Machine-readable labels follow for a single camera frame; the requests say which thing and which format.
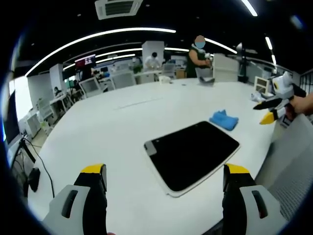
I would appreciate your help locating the white picture frame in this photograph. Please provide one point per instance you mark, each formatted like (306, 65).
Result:
(261, 85)

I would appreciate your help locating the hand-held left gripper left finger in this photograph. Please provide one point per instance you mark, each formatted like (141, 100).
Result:
(73, 220)

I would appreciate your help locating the black monitor stand base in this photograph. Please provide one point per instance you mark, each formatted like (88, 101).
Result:
(34, 178)

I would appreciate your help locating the white cabinet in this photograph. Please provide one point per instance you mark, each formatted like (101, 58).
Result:
(225, 68)

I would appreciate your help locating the white and blue small item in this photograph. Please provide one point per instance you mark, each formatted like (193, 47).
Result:
(256, 97)

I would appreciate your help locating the grey folded object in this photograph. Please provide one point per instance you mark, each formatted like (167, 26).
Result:
(206, 81)

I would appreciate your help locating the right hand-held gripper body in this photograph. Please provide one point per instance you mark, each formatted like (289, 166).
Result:
(284, 88)

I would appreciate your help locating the cardboard box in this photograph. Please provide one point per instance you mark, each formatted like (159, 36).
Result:
(181, 74)

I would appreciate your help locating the grey mesh office chair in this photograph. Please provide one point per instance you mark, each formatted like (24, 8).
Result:
(291, 161)

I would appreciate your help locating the ceiling air conditioner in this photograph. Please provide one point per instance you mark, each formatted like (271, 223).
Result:
(118, 8)

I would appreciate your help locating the white crumpled cloth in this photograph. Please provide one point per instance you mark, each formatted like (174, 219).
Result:
(165, 79)

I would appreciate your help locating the red wall screen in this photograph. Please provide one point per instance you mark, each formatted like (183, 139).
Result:
(85, 62)

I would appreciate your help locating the long curved ceiling light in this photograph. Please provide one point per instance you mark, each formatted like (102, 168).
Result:
(97, 36)

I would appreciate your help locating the black computer monitor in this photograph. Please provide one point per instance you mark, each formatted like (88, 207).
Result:
(11, 120)

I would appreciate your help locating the grey desk lamp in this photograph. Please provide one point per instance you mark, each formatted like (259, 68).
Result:
(242, 63)

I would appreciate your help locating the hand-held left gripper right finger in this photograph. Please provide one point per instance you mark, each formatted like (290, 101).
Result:
(247, 215)

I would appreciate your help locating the blue cleaning cloth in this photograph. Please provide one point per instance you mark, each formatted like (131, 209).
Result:
(223, 120)

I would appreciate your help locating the person's right hand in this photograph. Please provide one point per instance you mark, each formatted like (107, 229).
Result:
(304, 104)

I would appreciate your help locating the white square column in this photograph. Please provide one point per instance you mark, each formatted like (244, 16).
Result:
(152, 47)

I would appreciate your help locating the black tablet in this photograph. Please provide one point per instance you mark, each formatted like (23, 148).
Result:
(190, 154)

